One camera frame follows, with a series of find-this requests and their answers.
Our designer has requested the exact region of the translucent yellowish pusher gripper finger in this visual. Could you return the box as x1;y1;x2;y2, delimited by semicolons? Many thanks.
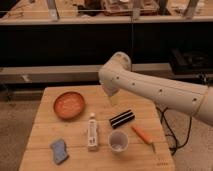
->
109;95;118;106

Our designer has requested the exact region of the orange carrot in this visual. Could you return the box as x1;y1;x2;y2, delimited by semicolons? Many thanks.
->
131;125;155;151

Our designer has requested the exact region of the black box on right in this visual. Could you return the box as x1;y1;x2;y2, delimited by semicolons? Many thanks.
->
170;49;213;75

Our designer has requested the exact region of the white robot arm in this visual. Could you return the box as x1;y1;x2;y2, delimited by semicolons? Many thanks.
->
98;52;213;126

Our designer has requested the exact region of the black power cable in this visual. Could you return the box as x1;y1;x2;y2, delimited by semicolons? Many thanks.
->
156;105;194;156

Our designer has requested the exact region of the black striped block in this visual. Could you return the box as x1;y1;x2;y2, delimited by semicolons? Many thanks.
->
109;110;135;129

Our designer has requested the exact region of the metal frame rail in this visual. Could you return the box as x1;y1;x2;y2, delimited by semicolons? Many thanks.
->
0;63;213;84

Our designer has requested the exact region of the orange ceramic bowl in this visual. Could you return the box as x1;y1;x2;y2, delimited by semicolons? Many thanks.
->
53;91;85;119

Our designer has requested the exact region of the white plastic bottle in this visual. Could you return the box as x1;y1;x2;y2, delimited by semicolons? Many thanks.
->
87;113;98;151

